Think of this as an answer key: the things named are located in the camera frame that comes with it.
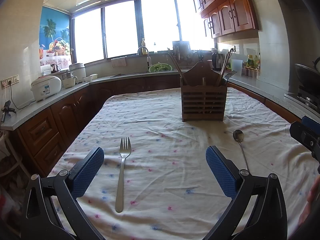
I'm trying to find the white dish cloth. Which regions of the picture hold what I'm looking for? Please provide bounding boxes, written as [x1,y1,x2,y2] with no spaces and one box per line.
[111,57,127,68]

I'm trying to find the steel pot cooker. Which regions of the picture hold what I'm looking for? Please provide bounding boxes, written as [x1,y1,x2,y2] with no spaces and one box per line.
[69,63,87,82]

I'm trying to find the steel spoon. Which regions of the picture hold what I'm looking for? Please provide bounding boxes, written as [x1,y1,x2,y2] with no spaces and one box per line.
[233,129,249,171]

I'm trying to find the person's right hand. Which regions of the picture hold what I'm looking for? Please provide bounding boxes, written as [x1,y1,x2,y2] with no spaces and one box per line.
[298,177,319,226]

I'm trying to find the lower wooden cabinets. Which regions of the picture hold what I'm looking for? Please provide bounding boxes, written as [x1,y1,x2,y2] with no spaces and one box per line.
[19,88,304,180]

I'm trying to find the black electric kettle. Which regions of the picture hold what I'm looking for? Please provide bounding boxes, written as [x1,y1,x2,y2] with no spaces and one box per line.
[212,48,225,71]

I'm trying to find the kitchen faucet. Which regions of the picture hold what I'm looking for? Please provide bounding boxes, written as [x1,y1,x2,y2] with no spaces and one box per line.
[137,46,152,71]

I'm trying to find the wooden utensil holder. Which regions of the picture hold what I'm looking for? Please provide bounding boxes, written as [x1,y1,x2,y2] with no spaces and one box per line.
[180,61,227,122]

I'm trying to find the upper wooden cabinets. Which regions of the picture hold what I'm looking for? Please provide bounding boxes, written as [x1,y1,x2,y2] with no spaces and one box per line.
[193,0,258,38]

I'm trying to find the dish drying rack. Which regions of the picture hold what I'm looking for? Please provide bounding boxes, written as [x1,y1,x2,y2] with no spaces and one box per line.
[172,41,194,64]

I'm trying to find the white floral tablecloth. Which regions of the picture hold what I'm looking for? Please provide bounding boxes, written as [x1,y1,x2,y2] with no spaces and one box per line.
[50,88,318,239]

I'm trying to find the phone on small tripod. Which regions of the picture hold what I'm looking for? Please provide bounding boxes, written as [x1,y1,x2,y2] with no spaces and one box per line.
[1,100,16,123]

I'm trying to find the green colander with vegetables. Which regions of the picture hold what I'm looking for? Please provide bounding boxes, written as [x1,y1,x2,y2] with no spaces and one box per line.
[149,63,172,73]

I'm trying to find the patterned chopstick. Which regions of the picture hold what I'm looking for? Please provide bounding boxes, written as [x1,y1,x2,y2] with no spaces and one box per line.
[171,49,189,85]
[218,48,235,84]

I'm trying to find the small steel fork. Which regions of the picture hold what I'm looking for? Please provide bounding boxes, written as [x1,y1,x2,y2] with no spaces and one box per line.
[221,70,237,86]

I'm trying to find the small white blender appliance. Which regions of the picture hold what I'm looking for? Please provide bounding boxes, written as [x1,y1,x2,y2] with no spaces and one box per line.
[62,72,78,89]

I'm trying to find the black wok on stove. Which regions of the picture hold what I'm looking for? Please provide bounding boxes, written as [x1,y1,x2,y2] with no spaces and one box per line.
[295,57,320,95]

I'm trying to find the wooden chopstick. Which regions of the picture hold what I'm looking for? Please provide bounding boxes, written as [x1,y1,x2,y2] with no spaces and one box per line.
[166,48,187,84]
[168,49,189,86]

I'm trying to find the large steel fork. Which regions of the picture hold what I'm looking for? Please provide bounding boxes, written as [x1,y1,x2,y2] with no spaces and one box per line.
[115,137,131,213]

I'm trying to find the spice jar set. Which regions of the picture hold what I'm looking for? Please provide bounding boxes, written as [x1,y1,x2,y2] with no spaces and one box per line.
[244,68,259,79]

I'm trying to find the translucent plastic pitcher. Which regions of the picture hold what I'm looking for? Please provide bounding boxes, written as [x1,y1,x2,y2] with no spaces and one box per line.
[231,59,243,76]

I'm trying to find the oil bottles group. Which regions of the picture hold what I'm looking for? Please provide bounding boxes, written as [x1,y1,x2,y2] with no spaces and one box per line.
[246,54,260,71]

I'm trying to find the wooden cabinets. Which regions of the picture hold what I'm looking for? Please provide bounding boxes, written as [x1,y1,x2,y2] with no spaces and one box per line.
[19,88,304,180]
[193,0,258,38]

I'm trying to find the dish soap bottle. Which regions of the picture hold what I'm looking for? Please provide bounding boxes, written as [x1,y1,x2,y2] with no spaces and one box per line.
[142,38,148,55]

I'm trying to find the white rice cooker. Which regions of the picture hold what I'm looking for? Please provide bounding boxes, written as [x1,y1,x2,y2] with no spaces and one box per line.
[30,75,62,102]

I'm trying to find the fruit beach poster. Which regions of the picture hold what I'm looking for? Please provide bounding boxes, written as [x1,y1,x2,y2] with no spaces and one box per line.
[39,7,72,69]

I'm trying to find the wall power outlet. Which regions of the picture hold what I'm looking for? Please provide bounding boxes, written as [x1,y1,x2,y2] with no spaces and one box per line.
[1,75,20,89]

